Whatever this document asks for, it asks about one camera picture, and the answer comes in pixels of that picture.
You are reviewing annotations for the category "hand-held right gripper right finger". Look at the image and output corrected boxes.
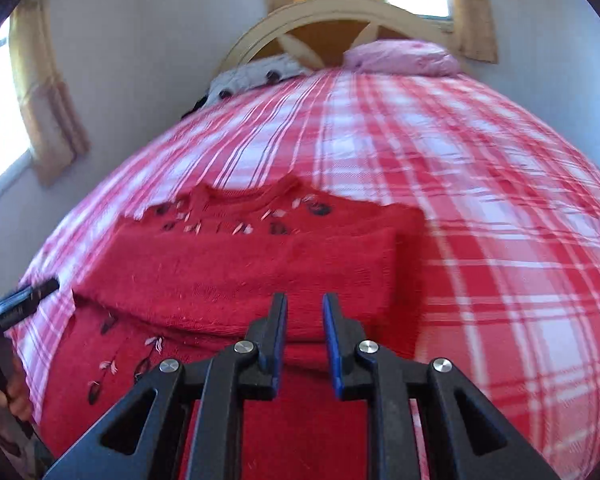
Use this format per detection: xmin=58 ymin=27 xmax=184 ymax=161
xmin=321 ymin=292 xmax=563 ymax=480

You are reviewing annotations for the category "red white plaid blanket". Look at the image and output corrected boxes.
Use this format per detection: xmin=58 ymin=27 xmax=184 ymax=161
xmin=10 ymin=67 xmax=600 ymax=480

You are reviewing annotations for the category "red knit sweater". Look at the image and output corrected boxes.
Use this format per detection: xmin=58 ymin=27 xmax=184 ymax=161
xmin=35 ymin=175 xmax=428 ymax=480

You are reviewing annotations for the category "pink pillow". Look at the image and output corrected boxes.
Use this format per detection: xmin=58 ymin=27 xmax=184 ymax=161
xmin=342 ymin=40 xmax=463 ymax=77

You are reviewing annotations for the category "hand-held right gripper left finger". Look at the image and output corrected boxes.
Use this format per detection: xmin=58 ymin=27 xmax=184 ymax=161
xmin=42 ymin=292 xmax=288 ymax=480

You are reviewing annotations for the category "white patterned pillow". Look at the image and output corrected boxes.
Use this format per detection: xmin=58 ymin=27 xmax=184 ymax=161
xmin=182 ymin=55 xmax=313 ymax=118

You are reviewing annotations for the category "beige curtain beside headboard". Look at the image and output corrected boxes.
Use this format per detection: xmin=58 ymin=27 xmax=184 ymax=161
xmin=442 ymin=0 xmax=498 ymax=63

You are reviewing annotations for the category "beige side window curtain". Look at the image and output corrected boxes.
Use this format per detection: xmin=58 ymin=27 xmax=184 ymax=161
xmin=9 ymin=0 xmax=91 ymax=187

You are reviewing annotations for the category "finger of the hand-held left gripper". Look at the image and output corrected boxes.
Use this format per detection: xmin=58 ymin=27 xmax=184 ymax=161
xmin=0 ymin=276 xmax=61 ymax=333

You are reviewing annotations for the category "cream arched wooden headboard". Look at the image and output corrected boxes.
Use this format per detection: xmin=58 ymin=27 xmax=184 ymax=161
xmin=215 ymin=0 xmax=476 ymax=81

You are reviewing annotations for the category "person's left hand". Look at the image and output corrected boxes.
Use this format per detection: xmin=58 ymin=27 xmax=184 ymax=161
xmin=5 ymin=360 xmax=34 ymax=421

